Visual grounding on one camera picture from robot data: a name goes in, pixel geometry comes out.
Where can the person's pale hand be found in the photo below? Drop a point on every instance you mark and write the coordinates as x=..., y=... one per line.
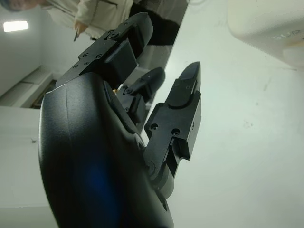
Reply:
x=80, y=26

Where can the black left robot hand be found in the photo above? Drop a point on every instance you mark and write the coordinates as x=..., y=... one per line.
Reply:
x=83, y=142

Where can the cream white toaster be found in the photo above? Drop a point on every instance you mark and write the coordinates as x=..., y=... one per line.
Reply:
x=261, y=23

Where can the rectangular ceiling light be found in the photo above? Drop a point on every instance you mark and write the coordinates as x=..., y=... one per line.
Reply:
x=16, y=26

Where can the person in black trousers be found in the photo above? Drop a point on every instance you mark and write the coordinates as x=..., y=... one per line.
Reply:
x=102, y=12

